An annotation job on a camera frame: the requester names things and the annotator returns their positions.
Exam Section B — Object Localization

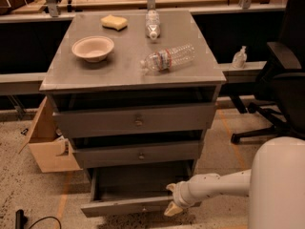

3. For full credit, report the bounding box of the upright clear water bottle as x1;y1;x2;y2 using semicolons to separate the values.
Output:
146;10;160;40

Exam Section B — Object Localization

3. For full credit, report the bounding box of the black office chair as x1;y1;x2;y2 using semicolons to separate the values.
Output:
231;0;305;143

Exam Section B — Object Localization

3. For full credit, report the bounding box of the grey drawer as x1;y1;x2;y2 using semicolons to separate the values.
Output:
81;160;193;218
73;141;202;168
53;104;215;138

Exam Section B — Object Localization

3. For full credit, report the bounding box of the yellow sponge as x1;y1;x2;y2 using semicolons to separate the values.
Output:
101;15;128;31

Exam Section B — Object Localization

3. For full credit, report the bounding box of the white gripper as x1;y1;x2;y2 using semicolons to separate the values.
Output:
164;181;194;217

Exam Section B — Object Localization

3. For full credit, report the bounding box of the open cardboard box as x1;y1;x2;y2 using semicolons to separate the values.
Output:
20;97;81;173

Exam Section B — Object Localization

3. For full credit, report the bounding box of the lying clear water bottle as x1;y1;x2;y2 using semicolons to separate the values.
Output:
140;43;195;72

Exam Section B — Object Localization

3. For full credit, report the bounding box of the grey drawer cabinet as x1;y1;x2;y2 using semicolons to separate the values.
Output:
39;10;227;189

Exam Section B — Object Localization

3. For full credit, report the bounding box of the beige paper bowl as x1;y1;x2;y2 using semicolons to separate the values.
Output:
71;36;114;63

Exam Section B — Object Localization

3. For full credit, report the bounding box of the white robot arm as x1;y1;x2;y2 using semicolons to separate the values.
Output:
165;136;305;229

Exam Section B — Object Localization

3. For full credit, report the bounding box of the black device with cable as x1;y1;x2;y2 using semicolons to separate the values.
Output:
14;209;62;229

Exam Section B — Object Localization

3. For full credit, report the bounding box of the hand sanitizer pump bottle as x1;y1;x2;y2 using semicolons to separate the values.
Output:
232;46;247;69

